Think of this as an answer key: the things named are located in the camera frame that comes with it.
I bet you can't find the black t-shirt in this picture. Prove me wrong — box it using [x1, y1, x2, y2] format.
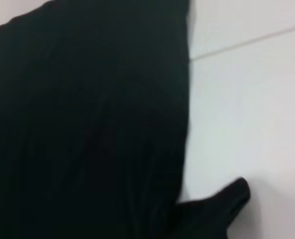
[0, 0, 251, 239]

